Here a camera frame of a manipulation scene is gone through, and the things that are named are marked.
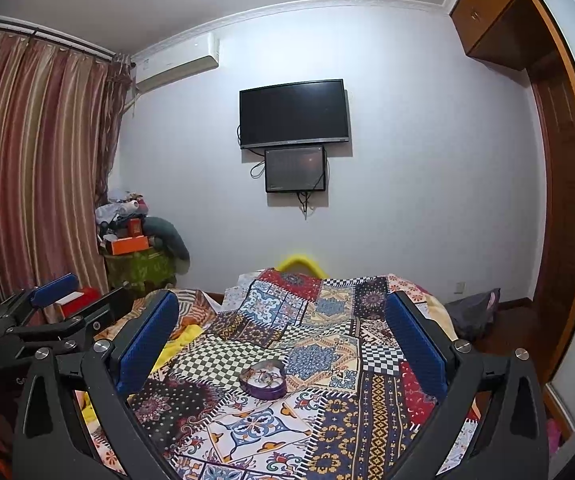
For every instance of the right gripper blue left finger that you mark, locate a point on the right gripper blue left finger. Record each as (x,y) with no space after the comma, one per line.
(140,342)

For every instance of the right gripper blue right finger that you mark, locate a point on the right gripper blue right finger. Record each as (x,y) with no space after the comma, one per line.
(427,363)

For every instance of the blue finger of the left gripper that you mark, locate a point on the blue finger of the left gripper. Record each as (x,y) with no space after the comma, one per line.
(47,294)

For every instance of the purple heart-shaped jewelry box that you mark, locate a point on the purple heart-shaped jewelry box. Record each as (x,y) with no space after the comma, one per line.
(265,380)

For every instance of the red and white box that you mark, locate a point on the red and white box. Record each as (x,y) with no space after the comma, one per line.
(77,300)

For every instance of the yellow cloth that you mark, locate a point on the yellow cloth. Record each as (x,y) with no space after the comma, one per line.
(177,342)

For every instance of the striped orange brown blanket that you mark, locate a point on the striped orange brown blanket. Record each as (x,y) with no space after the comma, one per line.
(194,309)

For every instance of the dark bag on floor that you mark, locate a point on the dark bag on floor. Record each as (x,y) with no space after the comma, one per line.
(471,316)

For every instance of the green patterned cloth stand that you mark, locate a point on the green patterned cloth stand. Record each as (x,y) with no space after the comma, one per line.
(142,272)

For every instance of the orange box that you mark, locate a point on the orange box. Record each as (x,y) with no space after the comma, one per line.
(127,245)

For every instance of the dark green plush cushion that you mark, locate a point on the dark green plush cushion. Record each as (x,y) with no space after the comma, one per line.
(164,235)

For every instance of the colourful patchwork bed cover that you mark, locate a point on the colourful patchwork bed cover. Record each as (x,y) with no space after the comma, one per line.
(353,405)

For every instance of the brown wooden door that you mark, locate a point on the brown wooden door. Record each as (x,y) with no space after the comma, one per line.
(556,283)

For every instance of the striped brown curtain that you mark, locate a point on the striped brown curtain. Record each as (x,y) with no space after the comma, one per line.
(60,112)

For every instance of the wooden wardrobe with overhead cabinet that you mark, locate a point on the wooden wardrobe with overhead cabinet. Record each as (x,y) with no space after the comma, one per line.
(512,38)

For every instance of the small dark wall monitor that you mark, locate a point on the small dark wall monitor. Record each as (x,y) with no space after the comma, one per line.
(298,169)

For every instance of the black wall television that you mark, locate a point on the black wall television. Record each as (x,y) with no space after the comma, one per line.
(297,113)

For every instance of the white wall air conditioner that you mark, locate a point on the white wall air conditioner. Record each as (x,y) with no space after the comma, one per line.
(179,61)

